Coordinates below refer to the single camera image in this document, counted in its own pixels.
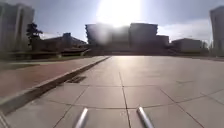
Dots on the red brick strip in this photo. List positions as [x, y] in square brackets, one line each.
[30, 75]

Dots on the dark tree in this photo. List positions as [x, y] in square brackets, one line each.
[33, 33]

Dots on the large blocky building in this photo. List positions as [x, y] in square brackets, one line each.
[133, 35]

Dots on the grey concrete slab pavement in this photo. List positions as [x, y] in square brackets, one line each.
[146, 76]

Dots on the tall pale building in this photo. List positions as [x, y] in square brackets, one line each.
[218, 30]
[13, 28]

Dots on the robot's own part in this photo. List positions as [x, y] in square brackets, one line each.
[145, 117]
[81, 118]

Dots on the low pale building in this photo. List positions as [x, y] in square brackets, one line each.
[187, 45]

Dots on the low dark building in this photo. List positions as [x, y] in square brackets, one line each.
[61, 42]

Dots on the grey stone kerb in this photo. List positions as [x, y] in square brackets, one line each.
[43, 85]

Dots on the drain grate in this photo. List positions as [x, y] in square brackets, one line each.
[76, 79]

